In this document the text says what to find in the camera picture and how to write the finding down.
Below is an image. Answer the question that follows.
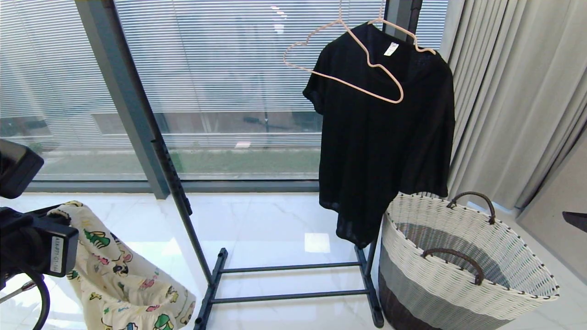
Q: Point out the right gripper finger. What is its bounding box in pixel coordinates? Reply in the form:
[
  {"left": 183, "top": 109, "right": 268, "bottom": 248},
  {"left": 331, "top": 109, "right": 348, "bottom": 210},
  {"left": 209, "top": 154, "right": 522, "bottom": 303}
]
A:
[{"left": 563, "top": 211, "right": 587, "bottom": 232}]

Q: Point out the window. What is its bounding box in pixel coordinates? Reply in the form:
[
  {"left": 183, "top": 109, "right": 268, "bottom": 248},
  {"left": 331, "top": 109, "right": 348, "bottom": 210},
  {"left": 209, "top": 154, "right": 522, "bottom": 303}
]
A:
[{"left": 0, "top": 0, "right": 450, "bottom": 200}]

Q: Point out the white laundry basket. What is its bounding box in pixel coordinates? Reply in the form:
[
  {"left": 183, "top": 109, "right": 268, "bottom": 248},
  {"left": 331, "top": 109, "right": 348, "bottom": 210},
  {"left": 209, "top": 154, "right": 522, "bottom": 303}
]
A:
[{"left": 378, "top": 192, "right": 561, "bottom": 330}]

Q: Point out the black clothes rack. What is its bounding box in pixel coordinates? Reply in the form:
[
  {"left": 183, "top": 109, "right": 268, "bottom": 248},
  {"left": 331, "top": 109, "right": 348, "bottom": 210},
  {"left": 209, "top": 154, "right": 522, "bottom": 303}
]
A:
[{"left": 149, "top": 0, "right": 423, "bottom": 330}]

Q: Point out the beige curtain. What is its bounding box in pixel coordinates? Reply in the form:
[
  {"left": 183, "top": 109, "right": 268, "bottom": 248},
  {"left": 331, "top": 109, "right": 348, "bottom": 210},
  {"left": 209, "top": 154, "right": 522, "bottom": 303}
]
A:
[{"left": 447, "top": 0, "right": 587, "bottom": 211}]

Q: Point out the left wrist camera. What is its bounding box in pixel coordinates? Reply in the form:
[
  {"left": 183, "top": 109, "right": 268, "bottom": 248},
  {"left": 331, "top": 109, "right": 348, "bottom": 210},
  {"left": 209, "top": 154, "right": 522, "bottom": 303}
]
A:
[{"left": 0, "top": 139, "right": 45, "bottom": 200}]

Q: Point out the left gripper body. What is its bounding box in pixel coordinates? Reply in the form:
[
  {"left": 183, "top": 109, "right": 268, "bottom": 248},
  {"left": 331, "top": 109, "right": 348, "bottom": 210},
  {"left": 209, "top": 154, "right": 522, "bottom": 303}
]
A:
[{"left": 0, "top": 206, "right": 79, "bottom": 280}]

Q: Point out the cream printed garment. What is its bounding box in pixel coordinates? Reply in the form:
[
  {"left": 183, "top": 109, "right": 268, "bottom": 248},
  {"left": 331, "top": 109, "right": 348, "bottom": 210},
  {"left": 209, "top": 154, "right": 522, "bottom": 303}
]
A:
[{"left": 48, "top": 200, "right": 197, "bottom": 330}]

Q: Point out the black garment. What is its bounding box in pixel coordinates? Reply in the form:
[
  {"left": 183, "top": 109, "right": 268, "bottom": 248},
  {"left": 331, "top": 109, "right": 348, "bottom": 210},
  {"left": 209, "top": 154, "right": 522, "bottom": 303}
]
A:
[{"left": 303, "top": 21, "right": 456, "bottom": 249}]

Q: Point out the pink clothes hanger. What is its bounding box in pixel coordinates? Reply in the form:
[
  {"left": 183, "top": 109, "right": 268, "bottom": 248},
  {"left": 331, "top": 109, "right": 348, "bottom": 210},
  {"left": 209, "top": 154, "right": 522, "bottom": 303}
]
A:
[
  {"left": 368, "top": 0, "right": 436, "bottom": 55},
  {"left": 283, "top": 0, "right": 404, "bottom": 105}
]

